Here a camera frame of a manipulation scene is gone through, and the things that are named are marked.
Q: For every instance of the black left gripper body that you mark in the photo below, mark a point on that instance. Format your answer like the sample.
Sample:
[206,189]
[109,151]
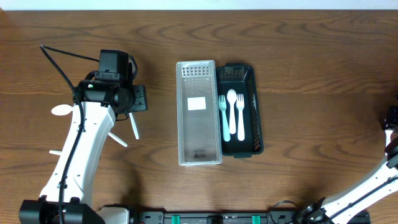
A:
[140,98]

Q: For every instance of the pale green plastic fork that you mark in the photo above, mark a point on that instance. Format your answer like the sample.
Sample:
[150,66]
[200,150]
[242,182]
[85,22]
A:
[225,126]

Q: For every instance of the white plastic spoon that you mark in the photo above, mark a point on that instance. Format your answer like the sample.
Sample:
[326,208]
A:
[232,98]

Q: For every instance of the white plastic fork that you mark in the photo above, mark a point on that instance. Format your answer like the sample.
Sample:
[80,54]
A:
[240,107]

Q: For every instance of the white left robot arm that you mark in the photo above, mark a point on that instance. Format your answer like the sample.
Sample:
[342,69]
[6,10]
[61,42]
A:
[67,196]

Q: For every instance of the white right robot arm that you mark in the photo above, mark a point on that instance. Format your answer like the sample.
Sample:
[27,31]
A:
[379,183]

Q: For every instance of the white spoon under left arm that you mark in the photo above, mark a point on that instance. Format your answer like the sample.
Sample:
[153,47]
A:
[62,110]

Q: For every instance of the white utensil tip left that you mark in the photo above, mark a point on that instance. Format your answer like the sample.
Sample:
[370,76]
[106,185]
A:
[58,153]

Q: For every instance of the clear plastic basket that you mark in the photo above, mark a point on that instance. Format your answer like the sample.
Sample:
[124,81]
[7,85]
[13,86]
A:
[198,121]

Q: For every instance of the white utensil handle slanted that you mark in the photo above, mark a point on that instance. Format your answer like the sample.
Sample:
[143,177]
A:
[117,139]

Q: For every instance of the white utensil handle upright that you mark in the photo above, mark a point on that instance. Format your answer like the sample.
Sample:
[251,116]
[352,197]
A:
[134,125]

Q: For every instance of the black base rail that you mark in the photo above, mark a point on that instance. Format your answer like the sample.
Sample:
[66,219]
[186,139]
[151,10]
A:
[158,217]

